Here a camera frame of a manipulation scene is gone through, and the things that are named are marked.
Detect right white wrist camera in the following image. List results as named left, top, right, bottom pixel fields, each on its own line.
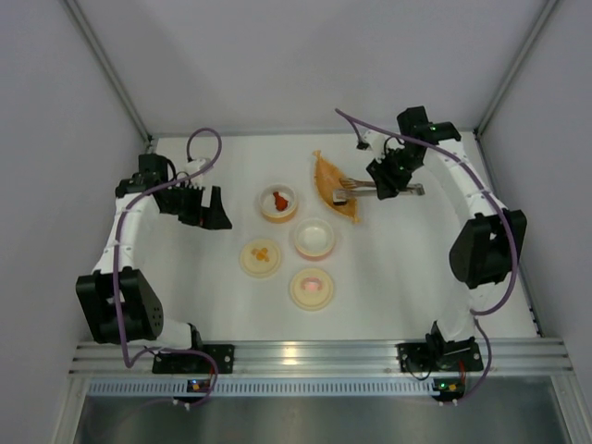
left=356, top=129, right=390, bottom=163

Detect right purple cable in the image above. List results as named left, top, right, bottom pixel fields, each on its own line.
left=334, top=108, right=522, bottom=394

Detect woven boat-shaped basket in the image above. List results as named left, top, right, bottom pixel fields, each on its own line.
left=313, top=150, right=360, bottom=224

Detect orange round lunch box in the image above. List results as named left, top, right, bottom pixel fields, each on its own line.
left=257, top=183, right=299, bottom=224

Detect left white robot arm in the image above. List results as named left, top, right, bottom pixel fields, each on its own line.
left=75, top=154, right=232, bottom=374

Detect sushi roll toy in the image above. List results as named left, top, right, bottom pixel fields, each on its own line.
left=333, top=197, right=348, bottom=206

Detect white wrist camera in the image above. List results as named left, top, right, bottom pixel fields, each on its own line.
left=356, top=129, right=390, bottom=163
left=182, top=157, right=212, bottom=183

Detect cream lid pink handle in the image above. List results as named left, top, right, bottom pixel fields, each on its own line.
left=289, top=267, right=335, bottom=312

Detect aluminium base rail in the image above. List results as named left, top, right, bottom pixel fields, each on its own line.
left=68, top=338, right=574, bottom=377

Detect right aluminium frame post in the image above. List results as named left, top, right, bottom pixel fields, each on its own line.
left=474, top=0, right=563, bottom=140

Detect red fried shrimp toy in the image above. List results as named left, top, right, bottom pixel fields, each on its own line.
left=272, top=191, right=290, bottom=212

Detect aluminium frame post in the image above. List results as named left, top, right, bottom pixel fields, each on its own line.
left=474, top=0, right=563, bottom=140
left=60, top=0, right=154, bottom=149

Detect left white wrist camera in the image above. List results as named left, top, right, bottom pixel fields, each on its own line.
left=182, top=157, right=212, bottom=183

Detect pink round lunch box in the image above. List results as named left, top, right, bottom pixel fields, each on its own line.
left=290, top=217, right=337, bottom=262

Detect metal serving tongs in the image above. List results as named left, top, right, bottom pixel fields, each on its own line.
left=332, top=178, right=426, bottom=202

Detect slotted grey cable duct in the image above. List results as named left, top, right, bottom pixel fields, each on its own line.
left=87, top=377, right=460, bottom=398

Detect cream lid orange handle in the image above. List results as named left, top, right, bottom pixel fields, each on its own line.
left=240, top=238, right=282, bottom=279

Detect left aluminium frame post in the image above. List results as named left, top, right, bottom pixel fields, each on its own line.
left=60, top=0, right=154, bottom=149

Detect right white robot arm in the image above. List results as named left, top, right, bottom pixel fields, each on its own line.
left=358, top=106, right=527, bottom=379

